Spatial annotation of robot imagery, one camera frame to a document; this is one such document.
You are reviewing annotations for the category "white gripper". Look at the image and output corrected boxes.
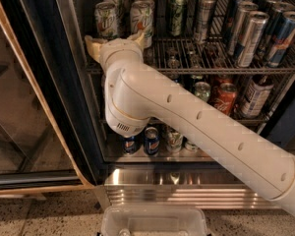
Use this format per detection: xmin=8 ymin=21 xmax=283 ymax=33
xmin=85 ymin=30 xmax=145 ymax=71

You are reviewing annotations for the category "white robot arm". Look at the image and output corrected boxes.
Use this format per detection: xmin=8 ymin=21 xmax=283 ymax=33
xmin=85 ymin=32 xmax=295 ymax=217

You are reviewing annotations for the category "second row left 7up can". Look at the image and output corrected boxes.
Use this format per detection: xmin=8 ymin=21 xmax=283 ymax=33
xmin=104 ymin=0 xmax=125 ymax=36

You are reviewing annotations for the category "green tall can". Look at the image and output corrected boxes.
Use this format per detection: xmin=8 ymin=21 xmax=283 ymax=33
xmin=168 ymin=0 xmax=188 ymax=36

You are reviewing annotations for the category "green Sprite can middle shelf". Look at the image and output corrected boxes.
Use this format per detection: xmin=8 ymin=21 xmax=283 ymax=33
xmin=194 ymin=82 xmax=210 ymax=102

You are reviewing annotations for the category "silver striped tall can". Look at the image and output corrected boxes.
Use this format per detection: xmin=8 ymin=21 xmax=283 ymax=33
xmin=194 ymin=0 xmax=216 ymax=44

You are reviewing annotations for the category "right Pepsi can bottom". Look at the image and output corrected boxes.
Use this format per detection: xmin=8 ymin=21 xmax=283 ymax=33
xmin=144 ymin=127 xmax=159 ymax=155

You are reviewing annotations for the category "pepsi can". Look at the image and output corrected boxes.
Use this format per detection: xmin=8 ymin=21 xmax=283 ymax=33
xmin=144 ymin=127 xmax=159 ymax=155
xmin=123 ymin=136 xmax=138 ymax=154

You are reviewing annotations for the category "left Pepsi can bottom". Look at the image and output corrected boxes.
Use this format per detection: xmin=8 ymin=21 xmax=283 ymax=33
xmin=123 ymin=136 xmax=138 ymax=154

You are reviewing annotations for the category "left 7up can bottom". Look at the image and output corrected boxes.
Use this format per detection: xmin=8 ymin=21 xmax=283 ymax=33
xmin=165 ymin=128 xmax=183 ymax=153

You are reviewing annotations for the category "open glass fridge door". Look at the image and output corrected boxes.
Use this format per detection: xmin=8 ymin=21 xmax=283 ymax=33
xmin=0 ymin=0 xmax=102 ymax=195

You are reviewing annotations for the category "red Coca-Cola can middle shelf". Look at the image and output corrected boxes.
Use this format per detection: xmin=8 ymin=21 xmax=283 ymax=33
xmin=213 ymin=83 xmax=237 ymax=115

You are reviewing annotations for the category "right 7up can bottom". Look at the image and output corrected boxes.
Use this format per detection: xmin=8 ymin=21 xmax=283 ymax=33
xmin=185 ymin=141 xmax=199 ymax=151

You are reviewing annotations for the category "silver red bull can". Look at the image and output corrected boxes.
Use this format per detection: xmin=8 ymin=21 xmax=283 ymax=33
xmin=233 ymin=11 xmax=269 ymax=68
xmin=226 ymin=1 xmax=258 ymax=56

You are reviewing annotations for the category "front silver Red Bull can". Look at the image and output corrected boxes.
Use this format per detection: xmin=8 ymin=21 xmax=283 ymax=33
xmin=233 ymin=11 xmax=269 ymax=68

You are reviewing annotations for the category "white tilted can middle shelf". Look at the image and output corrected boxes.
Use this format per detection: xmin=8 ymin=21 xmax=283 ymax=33
xmin=238 ymin=75 xmax=273 ymax=119

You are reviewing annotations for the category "blue Red Bull can front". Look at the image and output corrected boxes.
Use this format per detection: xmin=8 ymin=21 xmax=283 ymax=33
xmin=264 ymin=11 xmax=295 ymax=68

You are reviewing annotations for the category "clear plastic bin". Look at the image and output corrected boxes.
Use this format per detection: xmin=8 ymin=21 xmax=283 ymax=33
xmin=100 ymin=205 xmax=207 ymax=236

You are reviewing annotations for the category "top wire shelf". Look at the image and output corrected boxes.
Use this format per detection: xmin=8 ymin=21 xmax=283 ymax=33
xmin=85 ymin=0 xmax=295 ymax=76

